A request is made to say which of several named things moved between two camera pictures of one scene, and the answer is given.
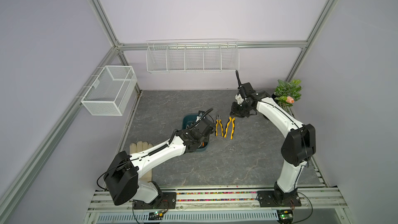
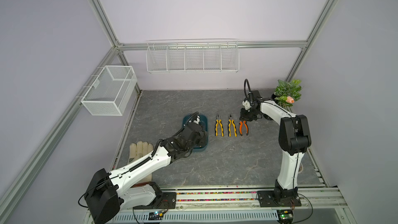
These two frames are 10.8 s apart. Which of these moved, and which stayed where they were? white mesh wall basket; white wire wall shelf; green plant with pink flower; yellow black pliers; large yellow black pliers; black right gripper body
Moved: large yellow black pliers; black right gripper body
Stayed: green plant with pink flower; white wire wall shelf; yellow black pliers; white mesh wall basket
